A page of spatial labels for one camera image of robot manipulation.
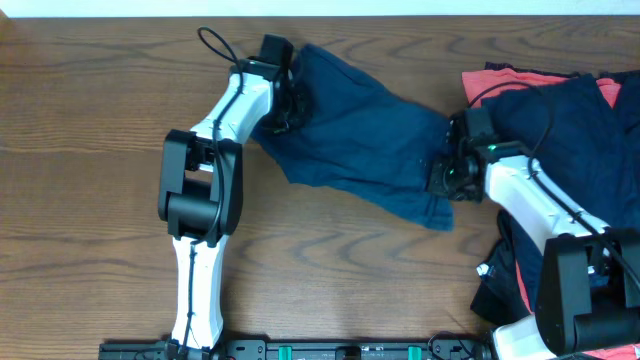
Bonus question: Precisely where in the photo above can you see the dark blue denim shorts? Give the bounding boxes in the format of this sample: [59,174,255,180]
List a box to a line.
[253,44,454,231]

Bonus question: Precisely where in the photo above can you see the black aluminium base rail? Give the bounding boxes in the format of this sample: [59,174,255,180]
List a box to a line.
[98,336,493,360]

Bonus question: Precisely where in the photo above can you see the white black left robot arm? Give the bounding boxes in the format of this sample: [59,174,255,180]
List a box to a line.
[158,58,306,357]

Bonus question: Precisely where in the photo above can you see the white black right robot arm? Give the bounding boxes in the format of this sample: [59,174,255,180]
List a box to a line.
[428,141,639,359]

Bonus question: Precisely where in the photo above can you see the red orange garment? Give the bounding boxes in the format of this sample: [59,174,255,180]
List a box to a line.
[460,68,622,311]

